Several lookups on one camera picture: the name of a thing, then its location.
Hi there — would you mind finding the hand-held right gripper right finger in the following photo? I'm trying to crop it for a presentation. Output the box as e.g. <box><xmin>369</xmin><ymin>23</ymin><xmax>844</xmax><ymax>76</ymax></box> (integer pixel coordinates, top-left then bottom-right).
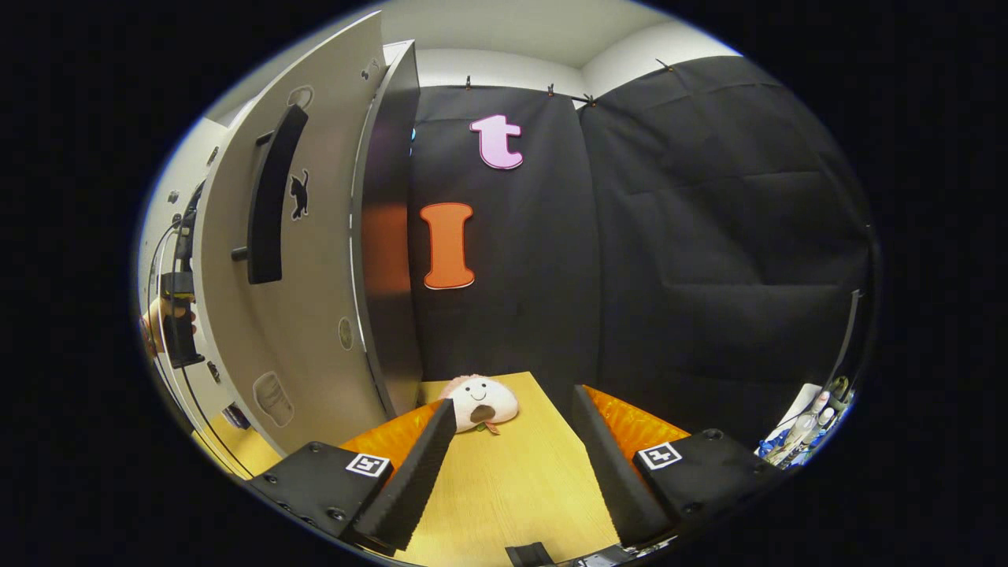
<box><xmin>571</xmin><ymin>384</ymin><xmax>788</xmax><ymax>550</ymax></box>

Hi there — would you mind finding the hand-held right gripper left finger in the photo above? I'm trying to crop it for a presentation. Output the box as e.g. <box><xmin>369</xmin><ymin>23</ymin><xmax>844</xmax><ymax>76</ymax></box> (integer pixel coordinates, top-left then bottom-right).
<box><xmin>248</xmin><ymin>398</ymin><xmax>459</xmax><ymax>556</ymax></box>

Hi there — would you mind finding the white cabinet door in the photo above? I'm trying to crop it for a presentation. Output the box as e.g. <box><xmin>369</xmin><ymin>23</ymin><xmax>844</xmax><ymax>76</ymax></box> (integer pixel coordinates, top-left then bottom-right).
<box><xmin>191</xmin><ymin>9</ymin><xmax>395</xmax><ymax>458</ymax></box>
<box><xmin>139</xmin><ymin>117</ymin><xmax>221</xmax><ymax>410</ymax></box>

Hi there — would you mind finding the white smiling plush toy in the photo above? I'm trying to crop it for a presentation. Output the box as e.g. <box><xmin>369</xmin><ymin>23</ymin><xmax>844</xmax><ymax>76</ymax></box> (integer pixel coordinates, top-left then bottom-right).
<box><xmin>439</xmin><ymin>374</ymin><xmax>521</xmax><ymax>435</ymax></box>

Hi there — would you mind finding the clear plastic bottle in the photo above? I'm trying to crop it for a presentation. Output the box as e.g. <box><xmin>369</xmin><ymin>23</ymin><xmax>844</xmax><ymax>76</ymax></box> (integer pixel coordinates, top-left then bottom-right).
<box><xmin>776</xmin><ymin>391</ymin><xmax>832</xmax><ymax>461</ymax></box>

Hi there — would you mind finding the black backdrop cloth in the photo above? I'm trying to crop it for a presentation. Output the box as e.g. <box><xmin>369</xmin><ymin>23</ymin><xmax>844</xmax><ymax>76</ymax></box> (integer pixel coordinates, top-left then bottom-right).
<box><xmin>406</xmin><ymin>55</ymin><xmax>875</xmax><ymax>450</ymax></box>

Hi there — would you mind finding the white grey cabinet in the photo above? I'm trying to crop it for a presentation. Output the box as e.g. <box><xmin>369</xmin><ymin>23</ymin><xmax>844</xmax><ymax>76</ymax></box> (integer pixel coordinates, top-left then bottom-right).
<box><xmin>350</xmin><ymin>39</ymin><xmax>426</xmax><ymax>418</ymax></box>

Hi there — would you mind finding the black right door handle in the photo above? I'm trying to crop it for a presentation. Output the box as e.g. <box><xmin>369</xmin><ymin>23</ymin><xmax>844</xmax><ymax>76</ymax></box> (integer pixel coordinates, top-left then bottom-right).
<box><xmin>231</xmin><ymin>104</ymin><xmax>309</xmax><ymax>286</ymax></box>

